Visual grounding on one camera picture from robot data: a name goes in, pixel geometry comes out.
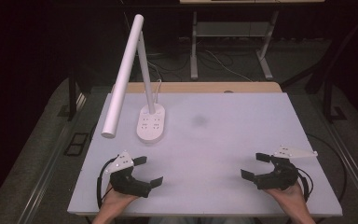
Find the black rectangular floor frame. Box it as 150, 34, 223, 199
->
62, 132, 90, 158

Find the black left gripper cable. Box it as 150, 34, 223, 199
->
95, 156, 119, 210

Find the grey metal-legged desk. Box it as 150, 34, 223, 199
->
179, 0, 326, 81

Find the long black cable loop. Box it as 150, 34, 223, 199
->
305, 133, 348, 203

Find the black floor cable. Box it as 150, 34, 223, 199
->
147, 51, 191, 74

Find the black metal stand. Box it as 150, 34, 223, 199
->
66, 73, 89, 122
304, 12, 358, 123

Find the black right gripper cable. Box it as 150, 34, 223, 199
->
296, 167, 314, 203

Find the white desk lamp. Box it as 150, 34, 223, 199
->
101, 13, 166, 145

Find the white floor cable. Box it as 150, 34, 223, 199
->
204, 49, 254, 83

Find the white table mat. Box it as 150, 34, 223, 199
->
67, 91, 344, 217

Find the person's left hand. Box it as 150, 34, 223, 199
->
100, 182, 140, 215

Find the white lamp cable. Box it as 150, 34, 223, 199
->
153, 78, 163, 105

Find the person's right hand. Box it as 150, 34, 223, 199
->
264, 182, 310, 215

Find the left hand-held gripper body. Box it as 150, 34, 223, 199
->
104, 150, 153, 199

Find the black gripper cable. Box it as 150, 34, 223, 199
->
296, 167, 314, 203
95, 156, 119, 210

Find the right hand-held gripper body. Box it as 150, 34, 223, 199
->
254, 145, 319, 191

